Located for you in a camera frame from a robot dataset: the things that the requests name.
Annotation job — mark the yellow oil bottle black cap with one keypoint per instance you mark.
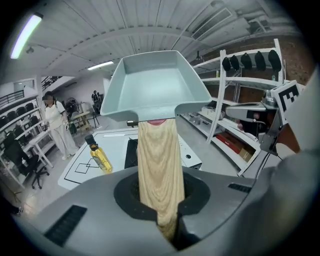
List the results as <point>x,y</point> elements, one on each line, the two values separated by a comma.
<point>101,158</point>

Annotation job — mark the ceiling air vent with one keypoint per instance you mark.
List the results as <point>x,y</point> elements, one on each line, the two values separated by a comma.
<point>211,23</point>

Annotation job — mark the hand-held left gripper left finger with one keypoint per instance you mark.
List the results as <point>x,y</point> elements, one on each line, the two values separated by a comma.
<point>100,225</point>

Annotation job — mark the long ceiling light tube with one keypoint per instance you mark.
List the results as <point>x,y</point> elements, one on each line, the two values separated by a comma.
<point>25,37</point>

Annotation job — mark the red flat box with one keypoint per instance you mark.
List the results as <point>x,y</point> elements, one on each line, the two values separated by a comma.
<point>232,143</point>

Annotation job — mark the white table with black lines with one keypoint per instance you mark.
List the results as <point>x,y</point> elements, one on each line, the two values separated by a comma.
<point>112,142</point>

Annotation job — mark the person's right forearm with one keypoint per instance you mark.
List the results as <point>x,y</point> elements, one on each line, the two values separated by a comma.
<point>288,140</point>

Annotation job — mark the black office chair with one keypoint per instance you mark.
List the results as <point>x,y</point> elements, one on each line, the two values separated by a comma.
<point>25,162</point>

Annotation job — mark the white desk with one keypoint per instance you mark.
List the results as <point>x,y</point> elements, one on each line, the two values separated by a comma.
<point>41,141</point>

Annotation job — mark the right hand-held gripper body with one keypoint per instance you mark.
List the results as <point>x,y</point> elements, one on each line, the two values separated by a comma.
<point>287,100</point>

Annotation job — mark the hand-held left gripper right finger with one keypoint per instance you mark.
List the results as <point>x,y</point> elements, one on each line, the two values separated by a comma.
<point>225,220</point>

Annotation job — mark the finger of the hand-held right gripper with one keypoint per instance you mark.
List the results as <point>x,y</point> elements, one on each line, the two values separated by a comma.
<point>237,111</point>

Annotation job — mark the white shelving unit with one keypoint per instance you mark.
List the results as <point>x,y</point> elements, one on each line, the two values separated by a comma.
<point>225,82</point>

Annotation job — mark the short ceiling light tube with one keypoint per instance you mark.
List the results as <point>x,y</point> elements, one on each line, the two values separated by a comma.
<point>100,65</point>

